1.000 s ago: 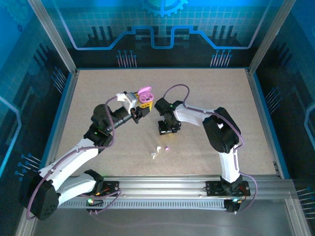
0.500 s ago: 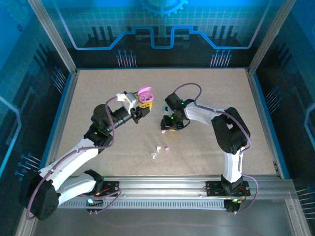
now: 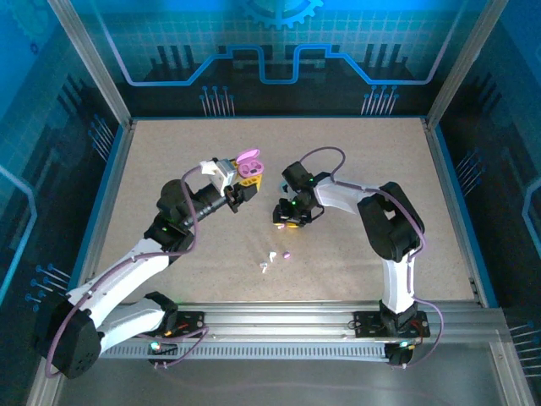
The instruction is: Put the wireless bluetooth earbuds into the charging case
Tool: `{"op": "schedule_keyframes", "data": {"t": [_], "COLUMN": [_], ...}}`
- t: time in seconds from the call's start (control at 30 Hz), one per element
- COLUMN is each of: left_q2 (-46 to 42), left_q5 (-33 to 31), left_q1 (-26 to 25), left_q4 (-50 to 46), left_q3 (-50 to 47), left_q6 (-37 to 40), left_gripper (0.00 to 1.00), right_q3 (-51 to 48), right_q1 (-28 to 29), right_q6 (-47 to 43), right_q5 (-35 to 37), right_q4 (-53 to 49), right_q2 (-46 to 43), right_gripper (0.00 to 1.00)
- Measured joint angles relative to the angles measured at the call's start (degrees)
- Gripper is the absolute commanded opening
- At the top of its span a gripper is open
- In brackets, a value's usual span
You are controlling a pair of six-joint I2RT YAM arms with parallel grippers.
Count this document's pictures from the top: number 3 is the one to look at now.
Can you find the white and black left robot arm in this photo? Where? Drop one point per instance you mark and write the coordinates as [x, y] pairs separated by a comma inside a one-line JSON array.
[[127, 270]]

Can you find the aluminium lower frame rail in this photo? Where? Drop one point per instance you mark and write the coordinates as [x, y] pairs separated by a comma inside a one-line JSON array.
[[517, 391], [42, 391]]

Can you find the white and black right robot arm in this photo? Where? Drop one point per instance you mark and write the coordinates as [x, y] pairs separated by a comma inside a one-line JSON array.
[[351, 199]]

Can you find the black controller box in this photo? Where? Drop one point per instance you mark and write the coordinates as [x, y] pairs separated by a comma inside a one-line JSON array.
[[397, 357], [167, 350]]

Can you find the purple earbud charging case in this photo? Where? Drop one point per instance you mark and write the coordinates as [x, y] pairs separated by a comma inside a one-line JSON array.
[[247, 156]]

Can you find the aluminium base beam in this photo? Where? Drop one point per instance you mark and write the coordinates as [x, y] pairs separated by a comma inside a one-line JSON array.
[[274, 319]]

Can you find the aluminium frame post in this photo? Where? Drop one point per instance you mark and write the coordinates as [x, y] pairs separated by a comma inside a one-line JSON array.
[[94, 63], [463, 63]]

